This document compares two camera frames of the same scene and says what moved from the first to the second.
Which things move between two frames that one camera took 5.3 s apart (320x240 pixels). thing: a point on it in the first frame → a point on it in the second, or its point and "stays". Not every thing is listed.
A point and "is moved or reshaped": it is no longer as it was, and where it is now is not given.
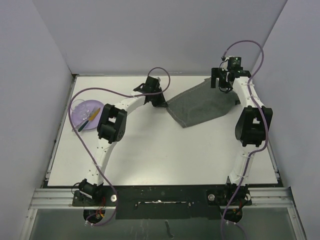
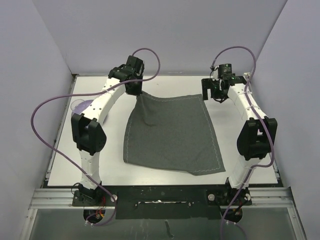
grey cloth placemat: (200, 103) is moved or reshaped
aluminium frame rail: (263, 198) stays
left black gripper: (160, 103) → (136, 91)
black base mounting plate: (169, 202) stays
